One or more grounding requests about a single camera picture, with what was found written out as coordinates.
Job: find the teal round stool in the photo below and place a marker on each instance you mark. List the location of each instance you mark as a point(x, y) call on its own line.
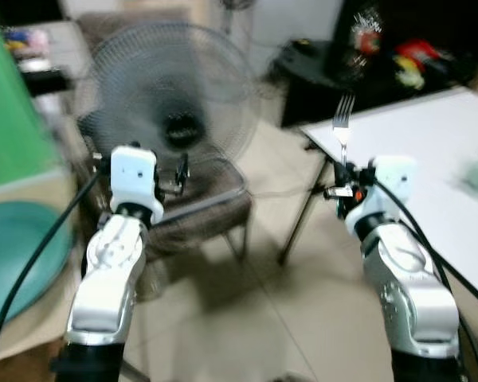
point(24, 255)

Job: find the silver metal fork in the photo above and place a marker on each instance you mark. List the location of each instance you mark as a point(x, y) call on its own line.
point(343, 119)

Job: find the black metal table leg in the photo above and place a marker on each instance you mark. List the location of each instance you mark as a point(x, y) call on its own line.
point(299, 223)

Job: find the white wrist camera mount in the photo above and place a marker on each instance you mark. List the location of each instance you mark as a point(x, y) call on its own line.
point(394, 177)
point(134, 175)

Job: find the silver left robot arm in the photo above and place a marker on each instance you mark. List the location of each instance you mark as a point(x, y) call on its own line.
point(111, 270)

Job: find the green flat board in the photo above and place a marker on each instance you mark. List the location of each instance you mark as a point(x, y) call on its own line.
point(12, 119)

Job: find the grey standing fan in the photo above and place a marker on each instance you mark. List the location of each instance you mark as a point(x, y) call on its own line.
point(143, 79)

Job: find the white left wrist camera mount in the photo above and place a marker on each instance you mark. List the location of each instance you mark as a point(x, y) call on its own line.
point(134, 175)

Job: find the red and yellow toy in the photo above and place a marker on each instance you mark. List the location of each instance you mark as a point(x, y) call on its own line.
point(418, 54)

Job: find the red and white ornament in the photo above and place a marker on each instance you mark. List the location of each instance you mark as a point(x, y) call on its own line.
point(368, 40)

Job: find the black low cabinet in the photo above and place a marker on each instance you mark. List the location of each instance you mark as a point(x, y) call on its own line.
point(319, 95)

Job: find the shelf with colourful items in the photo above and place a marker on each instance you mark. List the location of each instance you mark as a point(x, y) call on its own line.
point(36, 60)

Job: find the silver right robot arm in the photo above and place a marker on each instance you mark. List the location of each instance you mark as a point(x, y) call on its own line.
point(406, 294)

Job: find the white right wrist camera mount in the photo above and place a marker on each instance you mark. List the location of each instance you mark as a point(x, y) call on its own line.
point(394, 177)

